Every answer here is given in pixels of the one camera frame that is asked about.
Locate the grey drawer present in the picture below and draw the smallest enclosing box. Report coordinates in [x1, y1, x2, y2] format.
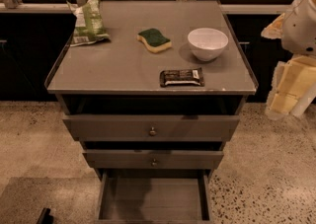
[83, 150, 223, 170]
[63, 114, 239, 142]
[95, 170, 213, 224]

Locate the chocolate rxbar wrapper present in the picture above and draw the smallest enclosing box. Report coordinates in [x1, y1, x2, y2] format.
[159, 68, 204, 87]

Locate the bottom grey drawer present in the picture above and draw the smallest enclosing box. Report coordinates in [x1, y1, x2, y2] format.
[95, 170, 213, 224]

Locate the white bowl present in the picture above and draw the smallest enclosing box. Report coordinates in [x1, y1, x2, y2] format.
[188, 28, 229, 61]

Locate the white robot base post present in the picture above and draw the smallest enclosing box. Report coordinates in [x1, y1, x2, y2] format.
[290, 83, 316, 117]

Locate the grey drawer cabinet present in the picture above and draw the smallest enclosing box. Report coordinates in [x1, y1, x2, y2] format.
[45, 1, 258, 177]

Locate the top grey drawer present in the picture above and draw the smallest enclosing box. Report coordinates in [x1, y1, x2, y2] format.
[63, 114, 239, 142]

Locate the green yellow sponge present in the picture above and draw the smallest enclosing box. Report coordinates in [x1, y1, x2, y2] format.
[137, 29, 172, 53]

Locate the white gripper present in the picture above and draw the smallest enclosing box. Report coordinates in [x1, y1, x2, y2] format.
[261, 0, 316, 120]

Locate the black object on floor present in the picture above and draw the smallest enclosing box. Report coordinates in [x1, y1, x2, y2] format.
[37, 208, 53, 224]

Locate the green chip bag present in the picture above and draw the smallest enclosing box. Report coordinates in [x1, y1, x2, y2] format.
[67, 0, 110, 46]

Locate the middle grey drawer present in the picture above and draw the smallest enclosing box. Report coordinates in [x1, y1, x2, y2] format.
[83, 150, 223, 170]

